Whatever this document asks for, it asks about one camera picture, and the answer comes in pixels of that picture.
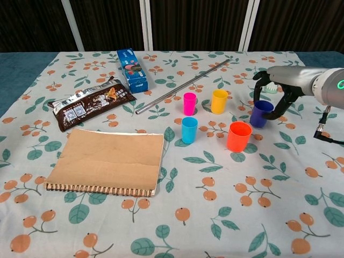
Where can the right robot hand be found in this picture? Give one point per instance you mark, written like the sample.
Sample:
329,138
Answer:
293,79

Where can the purple plastic cup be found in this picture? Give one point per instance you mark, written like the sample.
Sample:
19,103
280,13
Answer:
258,118

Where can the yellow plastic cup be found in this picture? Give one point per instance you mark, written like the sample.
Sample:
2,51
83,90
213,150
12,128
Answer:
219,103

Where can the pink plastic cup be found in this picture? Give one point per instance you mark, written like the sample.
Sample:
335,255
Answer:
189,104

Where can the blue plastic cup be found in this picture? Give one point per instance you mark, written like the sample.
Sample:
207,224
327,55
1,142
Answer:
189,131

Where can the orange plastic cup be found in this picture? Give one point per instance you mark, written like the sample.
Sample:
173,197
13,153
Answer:
237,139

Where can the thin metal rod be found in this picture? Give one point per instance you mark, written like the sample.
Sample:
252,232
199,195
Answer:
182,86

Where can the floral tablecloth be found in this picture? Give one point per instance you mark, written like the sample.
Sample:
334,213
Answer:
242,215

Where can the blue cookie box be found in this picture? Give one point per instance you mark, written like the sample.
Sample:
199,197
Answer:
131,70

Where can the brown spiral notebook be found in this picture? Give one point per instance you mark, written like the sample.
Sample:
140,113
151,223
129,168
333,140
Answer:
107,158

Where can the brown snack wrapper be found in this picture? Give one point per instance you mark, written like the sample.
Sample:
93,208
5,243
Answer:
88,104

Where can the teal table cover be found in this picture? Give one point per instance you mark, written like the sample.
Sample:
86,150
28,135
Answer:
16,70

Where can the white partition frame post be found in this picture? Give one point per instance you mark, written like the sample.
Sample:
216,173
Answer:
248,27
146,27
72,27

